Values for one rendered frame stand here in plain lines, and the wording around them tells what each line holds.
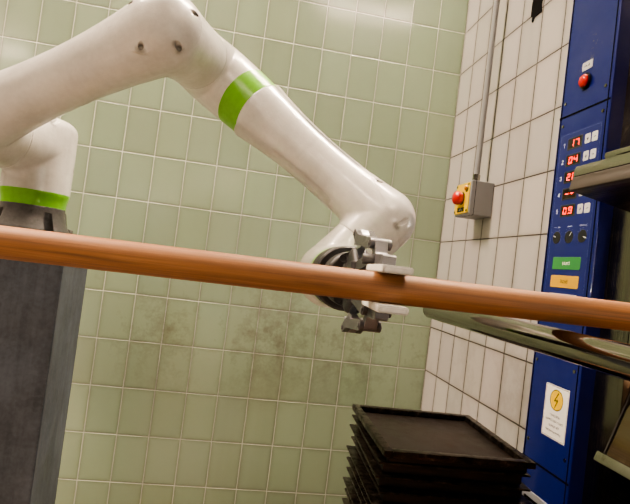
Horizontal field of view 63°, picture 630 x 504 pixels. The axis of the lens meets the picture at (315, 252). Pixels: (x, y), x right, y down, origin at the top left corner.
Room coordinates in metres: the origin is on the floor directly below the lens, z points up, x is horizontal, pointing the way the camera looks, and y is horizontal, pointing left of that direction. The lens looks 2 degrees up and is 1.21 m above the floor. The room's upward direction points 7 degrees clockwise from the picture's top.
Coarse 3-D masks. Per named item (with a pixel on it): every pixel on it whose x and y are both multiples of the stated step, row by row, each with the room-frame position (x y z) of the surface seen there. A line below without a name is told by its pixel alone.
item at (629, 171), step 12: (612, 168) 0.78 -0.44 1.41; (624, 168) 0.75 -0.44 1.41; (576, 180) 0.86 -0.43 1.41; (588, 180) 0.83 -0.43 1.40; (600, 180) 0.80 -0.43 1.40; (612, 180) 0.77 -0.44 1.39; (624, 180) 0.75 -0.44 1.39; (576, 192) 0.87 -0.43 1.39; (588, 192) 0.85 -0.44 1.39; (600, 192) 0.83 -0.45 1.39; (612, 192) 0.82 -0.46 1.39; (624, 192) 0.80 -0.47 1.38; (612, 204) 0.88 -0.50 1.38; (624, 204) 0.86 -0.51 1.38
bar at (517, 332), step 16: (448, 320) 0.76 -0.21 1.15; (464, 320) 0.71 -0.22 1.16; (480, 320) 0.66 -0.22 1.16; (496, 320) 0.63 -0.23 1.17; (512, 320) 0.60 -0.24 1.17; (496, 336) 0.62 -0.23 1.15; (512, 336) 0.58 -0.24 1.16; (528, 336) 0.55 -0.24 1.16; (544, 336) 0.52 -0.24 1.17; (560, 336) 0.50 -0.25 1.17; (576, 336) 0.48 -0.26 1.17; (592, 336) 0.47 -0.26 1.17; (544, 352) 0.53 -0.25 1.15; (560, 352) 0.50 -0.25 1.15; (576, 352) 0.47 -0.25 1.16; (592, 352) 0.45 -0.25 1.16; (608, 352) 0.43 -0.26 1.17; (624, 352) 0.42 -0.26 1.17; (592, 368) 0.46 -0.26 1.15; (608, 368) 0.43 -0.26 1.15; (624, 368) 0.41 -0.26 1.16
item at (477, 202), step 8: (464, 184) 1.48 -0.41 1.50; (472, 184) 1.44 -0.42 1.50; (480, 184) 1.44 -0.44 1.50; (488, 184) 1.44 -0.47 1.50; (464, 192) 1.47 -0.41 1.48; (472, 192) 1.44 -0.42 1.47; (480, 192) 1.44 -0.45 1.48; (488, 192) 1.44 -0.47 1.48; (464, 200) 1.46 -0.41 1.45; (472, 200) 1.44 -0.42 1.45; (480, 200) 1.44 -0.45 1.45; (488, 200) 1.44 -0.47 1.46; (456, 208) 1.51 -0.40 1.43; (464, 208) 1.46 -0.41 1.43; (472, 208) 1.44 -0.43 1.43; (480, 208) 1.44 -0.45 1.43; (488, 208) 1.44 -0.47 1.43; (456, 216) 1.52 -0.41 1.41; (464, 216) 1.49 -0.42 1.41; (472, 216) 1.47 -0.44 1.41; (480, 216) 1.45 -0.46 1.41; (488, 216) 1.45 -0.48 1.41
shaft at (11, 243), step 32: (0, 256) 0.45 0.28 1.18; (32, 256) 0.45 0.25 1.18; (64, 256) 0.45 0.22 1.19; (96, 256) 0.46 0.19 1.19; (128, 256) 0.46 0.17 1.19; (160, 256) 0.46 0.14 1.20; (192, 256) 0.47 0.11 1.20; (224, 256) 0.48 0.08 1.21; (288, 288) 0.48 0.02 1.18; (320, 288) 0.48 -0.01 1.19; (352, 288) 0.49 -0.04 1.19; (384, 288) 0.49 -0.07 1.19; (416, 288) 0.50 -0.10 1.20; (448, 288) 0.50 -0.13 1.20; (480, 288) 0.51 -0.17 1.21; (512, 288) 0.52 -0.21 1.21; (544, 320) 0.52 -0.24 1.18; (576, 320) 0.52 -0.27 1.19; (608, 320) 0.52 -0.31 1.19
